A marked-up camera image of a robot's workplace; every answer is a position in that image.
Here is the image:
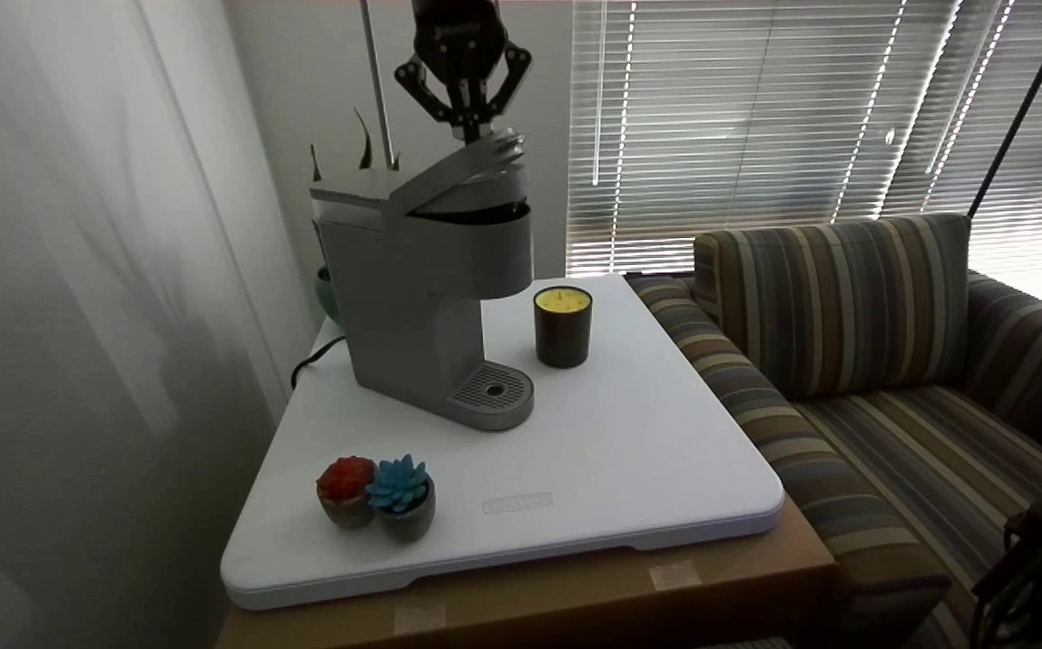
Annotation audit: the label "thin grey pole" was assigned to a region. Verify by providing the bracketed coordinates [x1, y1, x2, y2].
[357, 0, 395, 172]

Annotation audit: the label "black slanted stand pole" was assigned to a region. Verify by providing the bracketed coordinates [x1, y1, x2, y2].
[965, 0, 1042, 225]

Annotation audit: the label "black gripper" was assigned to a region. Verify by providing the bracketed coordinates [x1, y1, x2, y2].
[393, 0, 535, 141]

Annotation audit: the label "striped fabric sofa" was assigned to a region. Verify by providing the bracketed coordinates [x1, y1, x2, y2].
[621, 213, 1042, 649]

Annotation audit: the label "white window blinds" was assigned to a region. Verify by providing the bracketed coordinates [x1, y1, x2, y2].
[565, 0, 1042, 303]

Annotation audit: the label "brown cardboard box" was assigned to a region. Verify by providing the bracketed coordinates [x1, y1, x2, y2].
[213, 499, 847, 649]

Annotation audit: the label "yellow candle in dark jar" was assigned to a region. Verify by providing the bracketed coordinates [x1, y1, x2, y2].
[531, 280, 595, 372]

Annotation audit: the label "grey pod coffee maker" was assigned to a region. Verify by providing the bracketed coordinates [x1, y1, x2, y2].
[308, 128, 537, 434]

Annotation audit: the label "black power cable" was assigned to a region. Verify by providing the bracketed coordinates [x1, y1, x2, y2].
[290, 333, 351, 391]

